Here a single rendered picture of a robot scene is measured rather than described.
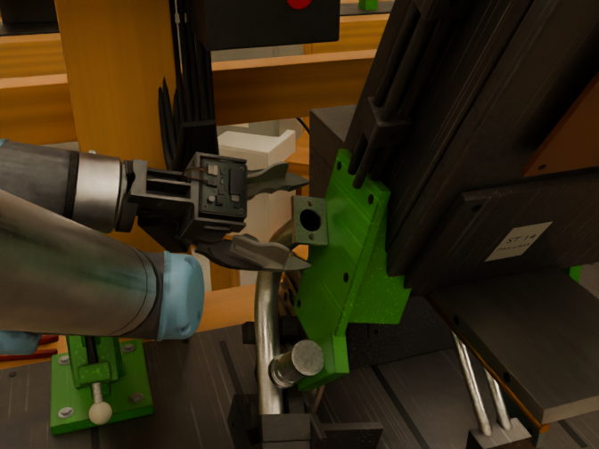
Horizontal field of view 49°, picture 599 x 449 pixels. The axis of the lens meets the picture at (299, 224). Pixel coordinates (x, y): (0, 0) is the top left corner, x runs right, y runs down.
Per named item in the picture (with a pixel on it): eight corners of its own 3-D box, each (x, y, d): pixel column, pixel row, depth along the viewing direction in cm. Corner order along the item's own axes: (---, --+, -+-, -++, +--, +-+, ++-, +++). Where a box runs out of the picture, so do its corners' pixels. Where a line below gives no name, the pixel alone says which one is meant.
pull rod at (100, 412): (114, 426, 82) (108, 391, 80) (91, 431, 82) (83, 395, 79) (110, 396, 87) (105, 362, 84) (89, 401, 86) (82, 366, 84)
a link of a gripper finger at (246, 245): (319, 278, 67) (239, 236, 65) (297, 291, 72) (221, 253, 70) (329, 252, 68) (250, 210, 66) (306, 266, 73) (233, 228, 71)
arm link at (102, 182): (67, 239, 65) (74, 163, 68) (114, 243, 67) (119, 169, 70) (74, 214, 59) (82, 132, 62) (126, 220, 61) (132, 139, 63)
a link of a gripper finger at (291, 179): (325, 168, 71) (250, 188, 67) (304, 188, 77) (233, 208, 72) (315, 142, 72) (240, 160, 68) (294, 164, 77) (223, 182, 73)
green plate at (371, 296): (390, 368, 74) (453, 198, 66) (323, 369, 71) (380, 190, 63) (351, 310, 84) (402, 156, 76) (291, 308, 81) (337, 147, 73)
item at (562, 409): (682, 396, 63) (691, 371, 62) (537, 436, 59) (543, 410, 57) (468, 216, 96) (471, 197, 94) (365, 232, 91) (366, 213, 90)
